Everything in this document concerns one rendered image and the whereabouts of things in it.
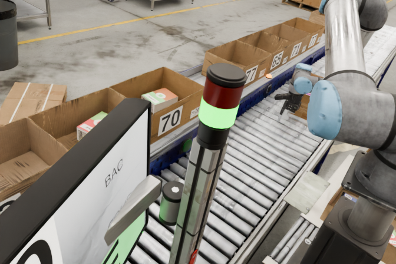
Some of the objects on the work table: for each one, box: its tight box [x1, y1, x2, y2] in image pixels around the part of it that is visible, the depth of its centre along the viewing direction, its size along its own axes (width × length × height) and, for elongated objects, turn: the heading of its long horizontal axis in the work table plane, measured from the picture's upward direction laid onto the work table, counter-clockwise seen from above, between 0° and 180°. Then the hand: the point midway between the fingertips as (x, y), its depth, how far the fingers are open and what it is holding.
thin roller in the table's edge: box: [275, 220, 309, 264], centre depth 135 cm, size 2×28×2 cm, turn 125°
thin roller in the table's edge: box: [269, 217, 304, 259], centre depth 136 cm, size 2×28×2 cm, turn 125°
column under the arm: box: [286, 196, 394, 264], centre depth 112 cm, size 26×26×33 cm
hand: (281, 117), depth 204 cm, fingers open, 10 cm apart
